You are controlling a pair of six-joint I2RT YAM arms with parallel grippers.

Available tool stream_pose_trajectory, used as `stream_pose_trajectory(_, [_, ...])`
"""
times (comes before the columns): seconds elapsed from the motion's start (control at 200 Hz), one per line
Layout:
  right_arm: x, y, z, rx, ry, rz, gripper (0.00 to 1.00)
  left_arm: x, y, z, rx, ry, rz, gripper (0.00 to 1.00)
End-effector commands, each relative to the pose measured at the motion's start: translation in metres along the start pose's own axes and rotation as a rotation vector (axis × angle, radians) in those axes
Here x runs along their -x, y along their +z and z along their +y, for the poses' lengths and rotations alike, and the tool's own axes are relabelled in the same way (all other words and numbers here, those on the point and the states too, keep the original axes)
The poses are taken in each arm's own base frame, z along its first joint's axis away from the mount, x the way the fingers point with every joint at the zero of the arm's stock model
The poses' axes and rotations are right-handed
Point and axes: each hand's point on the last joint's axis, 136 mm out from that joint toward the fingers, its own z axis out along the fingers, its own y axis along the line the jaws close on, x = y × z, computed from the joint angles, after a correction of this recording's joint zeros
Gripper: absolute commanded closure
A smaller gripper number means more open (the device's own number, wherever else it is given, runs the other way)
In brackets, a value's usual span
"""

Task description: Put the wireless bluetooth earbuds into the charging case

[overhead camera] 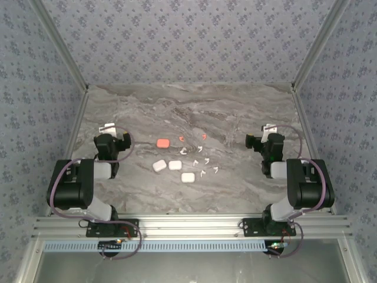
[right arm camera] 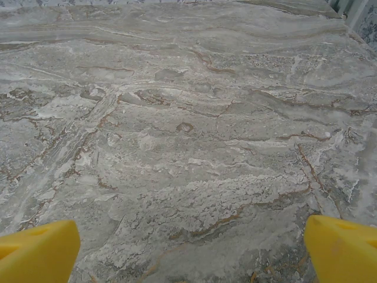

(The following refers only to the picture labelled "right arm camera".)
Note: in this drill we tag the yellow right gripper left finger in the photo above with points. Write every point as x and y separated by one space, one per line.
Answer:
38 253

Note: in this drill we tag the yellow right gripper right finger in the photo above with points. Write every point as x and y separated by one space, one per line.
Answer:
344 253

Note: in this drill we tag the aluminium side rail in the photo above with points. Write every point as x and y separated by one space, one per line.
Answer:
350 20

